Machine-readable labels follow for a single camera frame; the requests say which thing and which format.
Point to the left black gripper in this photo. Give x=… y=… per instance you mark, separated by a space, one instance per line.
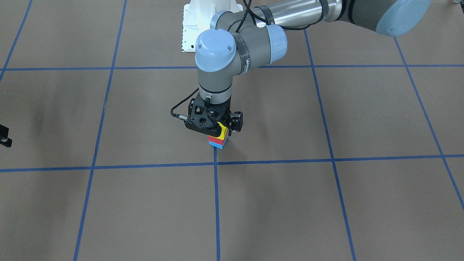
x=236 y=120

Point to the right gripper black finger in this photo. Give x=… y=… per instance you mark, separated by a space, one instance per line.
x=4 y=139

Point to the yellow wooden cube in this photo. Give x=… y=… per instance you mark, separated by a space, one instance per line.
x=224 y=130

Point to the blue wooden cube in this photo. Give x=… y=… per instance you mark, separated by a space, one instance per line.
x=217 y=145

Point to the red wooden cube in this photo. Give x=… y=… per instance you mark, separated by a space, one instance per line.
x=218 y=139

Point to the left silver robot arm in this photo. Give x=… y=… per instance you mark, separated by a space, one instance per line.
x=238 y=42

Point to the white camera mast pedestal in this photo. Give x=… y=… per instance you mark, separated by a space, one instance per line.
x=197 y=15

